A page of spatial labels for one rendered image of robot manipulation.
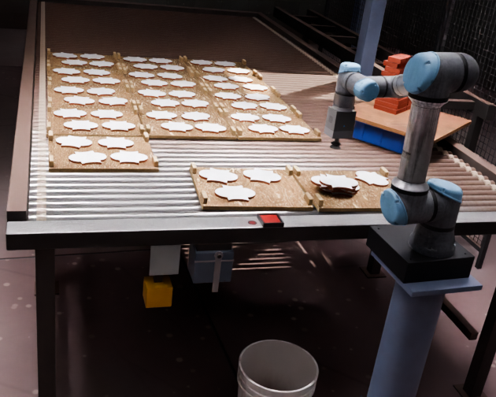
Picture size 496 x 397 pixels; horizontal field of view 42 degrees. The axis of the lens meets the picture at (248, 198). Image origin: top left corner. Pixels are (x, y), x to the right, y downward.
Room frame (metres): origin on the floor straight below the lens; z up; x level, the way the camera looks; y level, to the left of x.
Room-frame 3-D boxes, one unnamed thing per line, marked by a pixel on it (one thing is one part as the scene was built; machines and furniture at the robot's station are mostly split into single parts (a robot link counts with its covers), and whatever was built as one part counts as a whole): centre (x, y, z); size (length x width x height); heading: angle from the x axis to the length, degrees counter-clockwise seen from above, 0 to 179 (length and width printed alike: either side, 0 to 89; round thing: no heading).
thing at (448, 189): (1.94, -0.62, 1.11); 0.13 x 0.12 x 0.14; 114
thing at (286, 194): (2.28, 0.00, 0.93); 0.41 x 0.35 x 0.02; 105
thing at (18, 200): (3.73, 1.37, 0.90); 4.04 x 0.06 x 0.10; 19
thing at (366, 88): (2.23, -0.36, 1.38); 0.11 x 0.11 x 0.08; 24
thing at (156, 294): (1.90, 0.27, 0.74); 0.09 x 0.08 x 0.24; 109
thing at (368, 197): (2.39, -0.41, 0.93); 0.41 x 0.35 x 0.02; 107
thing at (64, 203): (2.26, -0.20, 0.90); 1.95 x 0.05 x 0.05; 109
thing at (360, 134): (3.10, -0.68, 0.97); 0.31 x 0.31 x 0.10; 56
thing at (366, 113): (3.15, -0.72, 1.03); 0.50 x 0.50 x 0.02; 56
